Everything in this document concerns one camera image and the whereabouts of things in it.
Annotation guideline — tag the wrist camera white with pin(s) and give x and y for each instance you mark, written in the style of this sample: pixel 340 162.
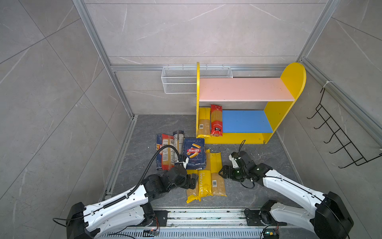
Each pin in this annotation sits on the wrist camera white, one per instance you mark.
pixel 233 161
pixel 183 162

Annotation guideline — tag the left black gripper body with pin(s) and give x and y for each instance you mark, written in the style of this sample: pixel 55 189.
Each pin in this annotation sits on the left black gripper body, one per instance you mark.
pixel 187 182

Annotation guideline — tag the dark label spaghetti pack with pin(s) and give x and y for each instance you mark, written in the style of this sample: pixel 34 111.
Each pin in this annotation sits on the dark label spaghetti pack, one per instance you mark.
pixel 179 140

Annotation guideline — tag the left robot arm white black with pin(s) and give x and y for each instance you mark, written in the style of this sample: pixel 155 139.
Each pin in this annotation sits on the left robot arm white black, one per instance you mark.
pixel 130 208

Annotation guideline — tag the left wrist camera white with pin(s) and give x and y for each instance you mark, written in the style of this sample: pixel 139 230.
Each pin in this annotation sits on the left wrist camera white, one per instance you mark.
pixel 183 162

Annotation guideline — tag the yellow spaghetti pack barcode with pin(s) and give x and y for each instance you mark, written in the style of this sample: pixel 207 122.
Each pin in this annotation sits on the yellow spaghetti pack barcode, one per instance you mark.
pixel 218 184

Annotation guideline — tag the yellow spaghetti pack top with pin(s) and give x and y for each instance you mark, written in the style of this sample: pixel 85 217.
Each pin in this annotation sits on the yellow spaghetti pack top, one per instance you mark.
pixel 204 122

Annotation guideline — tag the white wire mesh basket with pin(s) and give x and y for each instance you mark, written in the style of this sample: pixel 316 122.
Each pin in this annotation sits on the white wire mesh basket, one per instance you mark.
pixel 183 80

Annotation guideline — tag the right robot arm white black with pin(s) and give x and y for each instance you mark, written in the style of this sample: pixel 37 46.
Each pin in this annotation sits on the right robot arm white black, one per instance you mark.
pixel 323 214

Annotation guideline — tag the red blue spaghetti pack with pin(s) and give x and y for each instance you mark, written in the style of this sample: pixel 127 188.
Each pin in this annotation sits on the red blue spaghetti pack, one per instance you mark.
pixel 165 160

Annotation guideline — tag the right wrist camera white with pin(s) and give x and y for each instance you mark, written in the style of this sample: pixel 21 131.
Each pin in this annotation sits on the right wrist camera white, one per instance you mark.
pixel 233 161

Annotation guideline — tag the black wire hook rack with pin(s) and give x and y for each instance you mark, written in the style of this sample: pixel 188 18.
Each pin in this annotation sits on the black wire hook rack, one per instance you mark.
pixel 338 133

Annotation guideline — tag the yellow spaghetti pack white lettering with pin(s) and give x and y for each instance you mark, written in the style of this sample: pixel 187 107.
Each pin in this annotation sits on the yellow spaghetti pack white lettering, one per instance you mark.
pixel 205 180

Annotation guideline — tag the blue Barilla pasta bag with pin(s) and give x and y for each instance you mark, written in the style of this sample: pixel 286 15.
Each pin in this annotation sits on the blue Barilla pasta bag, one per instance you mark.
pixel 194 151

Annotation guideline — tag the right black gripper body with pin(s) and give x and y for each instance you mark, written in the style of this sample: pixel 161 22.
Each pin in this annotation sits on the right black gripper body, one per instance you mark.
pixel 237 174

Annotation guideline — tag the yellow pink blue shelf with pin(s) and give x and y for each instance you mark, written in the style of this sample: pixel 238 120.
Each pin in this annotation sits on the yellow pink blue shelf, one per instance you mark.
pixel 252 108

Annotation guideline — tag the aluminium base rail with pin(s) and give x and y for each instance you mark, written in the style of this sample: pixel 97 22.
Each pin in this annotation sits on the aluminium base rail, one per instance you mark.
pixel 234 223

